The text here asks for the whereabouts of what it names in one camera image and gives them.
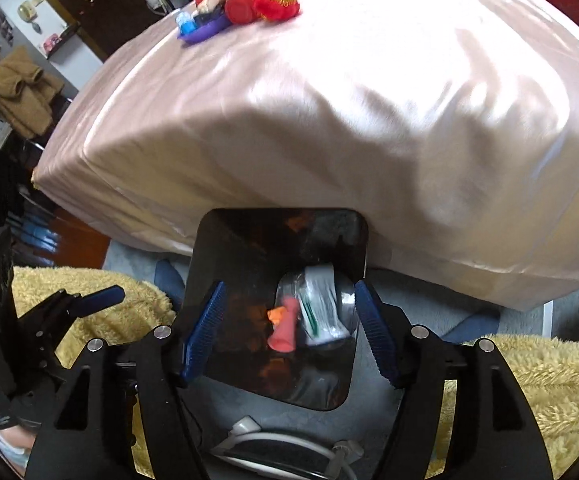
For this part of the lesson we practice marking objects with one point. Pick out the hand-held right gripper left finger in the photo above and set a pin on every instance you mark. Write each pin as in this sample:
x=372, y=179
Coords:
x=204, y=332

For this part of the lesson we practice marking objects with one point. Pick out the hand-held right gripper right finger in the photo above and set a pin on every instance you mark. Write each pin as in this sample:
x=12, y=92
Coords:
x=377, y=332

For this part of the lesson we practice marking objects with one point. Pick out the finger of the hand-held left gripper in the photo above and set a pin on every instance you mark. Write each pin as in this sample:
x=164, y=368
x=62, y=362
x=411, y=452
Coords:
x=101, y=294

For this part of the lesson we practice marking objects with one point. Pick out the white plastic wrapper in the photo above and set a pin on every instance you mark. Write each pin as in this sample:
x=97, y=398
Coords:
x=322, y=305

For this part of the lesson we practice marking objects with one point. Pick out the small orange plastic piece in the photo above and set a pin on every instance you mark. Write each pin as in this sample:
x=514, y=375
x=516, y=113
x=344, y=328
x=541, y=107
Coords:
x=274, y=315

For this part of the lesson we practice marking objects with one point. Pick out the pink plastic tube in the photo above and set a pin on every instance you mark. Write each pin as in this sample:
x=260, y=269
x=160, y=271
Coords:
x=284, y=332

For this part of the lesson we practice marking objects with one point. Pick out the black glossy trash bin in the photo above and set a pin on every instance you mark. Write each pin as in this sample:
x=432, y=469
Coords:
x=239, y=260

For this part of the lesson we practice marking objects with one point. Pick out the purple plastic lid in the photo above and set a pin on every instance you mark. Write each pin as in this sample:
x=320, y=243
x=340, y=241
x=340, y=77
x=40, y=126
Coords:
x=209, y=32

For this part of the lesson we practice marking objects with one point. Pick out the blue-white wrapper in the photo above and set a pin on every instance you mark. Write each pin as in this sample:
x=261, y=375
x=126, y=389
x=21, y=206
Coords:
x=185, y=21

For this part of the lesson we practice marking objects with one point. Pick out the red and gold wrapper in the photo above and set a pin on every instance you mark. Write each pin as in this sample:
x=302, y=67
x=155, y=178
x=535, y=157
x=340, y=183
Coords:
x=277, y=2

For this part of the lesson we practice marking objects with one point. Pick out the person's left forearm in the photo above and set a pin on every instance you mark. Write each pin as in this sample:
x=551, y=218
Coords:
x=6, y=437

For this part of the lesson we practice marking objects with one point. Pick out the yellow fleece garment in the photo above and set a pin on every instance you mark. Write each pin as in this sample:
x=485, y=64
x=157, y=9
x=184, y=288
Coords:
x=119, y=305

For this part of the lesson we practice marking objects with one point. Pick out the dark blue cloth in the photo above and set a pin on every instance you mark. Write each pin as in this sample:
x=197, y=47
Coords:
x=469, y=322
x=167, y=280

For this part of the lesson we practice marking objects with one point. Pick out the blue plastic object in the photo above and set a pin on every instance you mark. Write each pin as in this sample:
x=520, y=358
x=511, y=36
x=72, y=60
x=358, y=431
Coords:
x=39, y=235

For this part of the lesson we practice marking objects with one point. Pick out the bed with pink satin sheet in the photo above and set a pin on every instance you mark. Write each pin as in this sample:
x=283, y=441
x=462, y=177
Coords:
x=369, y=135

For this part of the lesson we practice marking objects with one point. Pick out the brown coat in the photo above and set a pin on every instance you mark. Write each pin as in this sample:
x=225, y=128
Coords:
x=16, y=90

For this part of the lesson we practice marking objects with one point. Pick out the small pink box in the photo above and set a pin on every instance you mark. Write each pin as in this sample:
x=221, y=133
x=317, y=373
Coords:
x=51, y=43

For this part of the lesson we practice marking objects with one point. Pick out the dark brown door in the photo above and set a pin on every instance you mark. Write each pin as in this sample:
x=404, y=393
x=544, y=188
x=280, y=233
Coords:
x=114, y=10

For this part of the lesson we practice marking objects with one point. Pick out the cream wall intercom phone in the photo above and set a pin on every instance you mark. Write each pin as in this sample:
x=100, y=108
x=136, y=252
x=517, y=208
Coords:
x=29, y=10

